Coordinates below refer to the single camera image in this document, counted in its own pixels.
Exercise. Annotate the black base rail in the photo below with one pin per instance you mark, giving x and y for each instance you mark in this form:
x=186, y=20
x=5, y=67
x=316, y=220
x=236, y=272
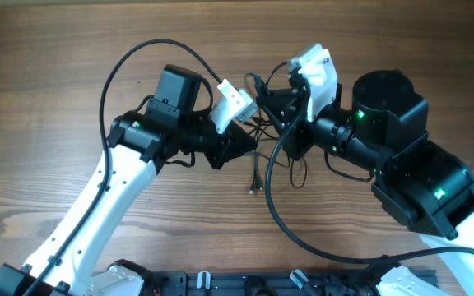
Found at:
x=261, y=283

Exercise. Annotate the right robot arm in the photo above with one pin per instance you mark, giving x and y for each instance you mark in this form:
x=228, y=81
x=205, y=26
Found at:
x=422, y=186

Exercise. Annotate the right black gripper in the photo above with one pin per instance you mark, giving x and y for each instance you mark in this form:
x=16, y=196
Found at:
x=293, y=128

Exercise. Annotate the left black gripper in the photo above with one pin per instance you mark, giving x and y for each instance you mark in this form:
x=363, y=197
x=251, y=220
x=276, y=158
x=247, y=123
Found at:
x=234, y=135

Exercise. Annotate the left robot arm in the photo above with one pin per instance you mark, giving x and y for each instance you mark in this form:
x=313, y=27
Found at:
x=139, y=144

